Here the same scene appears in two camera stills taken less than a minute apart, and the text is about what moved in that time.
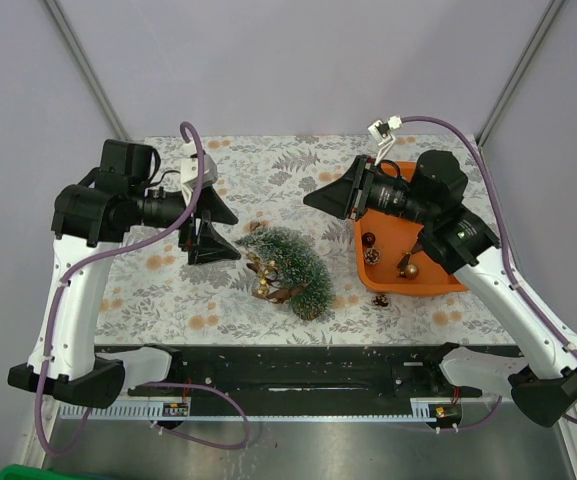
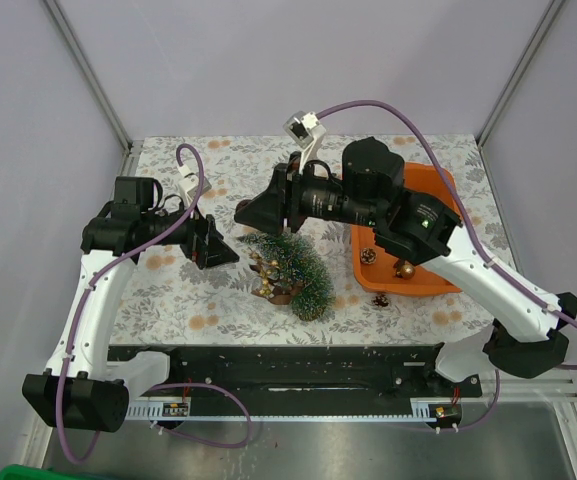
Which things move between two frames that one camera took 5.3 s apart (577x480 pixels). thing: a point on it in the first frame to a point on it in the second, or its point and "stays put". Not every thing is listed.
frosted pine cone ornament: (371, 255) stays put
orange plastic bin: (392, 256) stays put
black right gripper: (349, 194) to (267, 211)
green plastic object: (31, 472) stays put
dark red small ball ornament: (368, 239) to (242, 204)
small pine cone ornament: (381, 301) stays put
